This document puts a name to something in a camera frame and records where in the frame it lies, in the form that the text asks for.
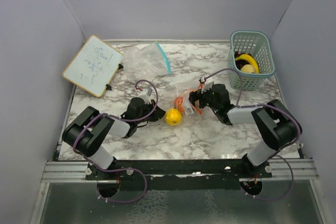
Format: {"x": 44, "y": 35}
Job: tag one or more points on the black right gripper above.
{"x": 197, "y": 95}

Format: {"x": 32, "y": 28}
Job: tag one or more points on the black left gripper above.
{"x": 158, "y": 113}

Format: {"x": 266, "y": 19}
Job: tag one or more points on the orange zip clear bag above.
{"x": 183, "y": 90}

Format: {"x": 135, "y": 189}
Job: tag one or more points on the blue zip clear bag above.
{"x": 147, "y": 63}

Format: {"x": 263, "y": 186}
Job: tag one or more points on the purple fake grapes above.
{"x": 239, "y": 63}

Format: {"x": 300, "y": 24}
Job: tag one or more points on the fake tan pear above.
{"x": 248, "y": 69}

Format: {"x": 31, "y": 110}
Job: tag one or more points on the fake yellow banana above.
{"x": 248, "y": 58}

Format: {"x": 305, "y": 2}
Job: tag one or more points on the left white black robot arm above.
{"x": 86, "y": 133}

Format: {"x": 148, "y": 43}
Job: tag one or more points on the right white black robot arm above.
{"x": 276, "y": 125}

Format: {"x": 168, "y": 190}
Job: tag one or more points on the fake yellow lemon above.
{"x": 173, "y": 117}

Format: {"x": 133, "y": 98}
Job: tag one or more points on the fake orange tomato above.
{"x": 178, "y": 102}

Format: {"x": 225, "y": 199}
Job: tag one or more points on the teal plastic basket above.
{"x": 257, "y": 44}

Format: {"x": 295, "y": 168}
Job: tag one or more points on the yellow framed whiteboard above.
{"x": 94, "y": 66}

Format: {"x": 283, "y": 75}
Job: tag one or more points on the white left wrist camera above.
{"x": 145, "y": 95}

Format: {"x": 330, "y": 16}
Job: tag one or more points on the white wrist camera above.
{"x": 145, "y": 95}
{"x": 205, "y": 84}

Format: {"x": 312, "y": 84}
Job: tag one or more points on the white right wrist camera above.
{"x": 205, "y": 84}

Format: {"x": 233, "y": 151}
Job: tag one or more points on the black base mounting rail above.
{"x": 179, "y": 174}

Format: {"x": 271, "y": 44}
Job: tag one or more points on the aluminium extrusion rail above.
{"x": 76, "y": 172}

